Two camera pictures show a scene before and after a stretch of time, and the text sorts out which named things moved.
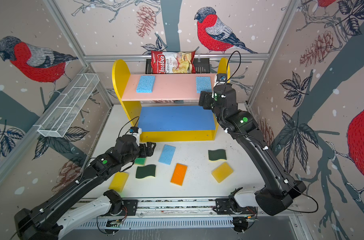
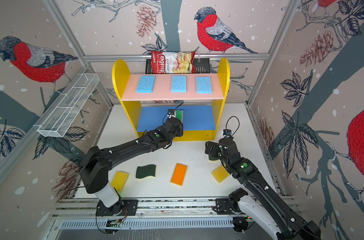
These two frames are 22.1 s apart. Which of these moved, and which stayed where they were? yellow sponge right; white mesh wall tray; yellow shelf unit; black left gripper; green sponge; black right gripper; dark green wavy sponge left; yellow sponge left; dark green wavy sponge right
Moved: black left gripper; black right gripper; green sponge
Stayed: dark green wavy sponge left; yellow shelf unit; white mesh wall tray; yellow sponge right; yellow sponge left; dark green wavy sponge right
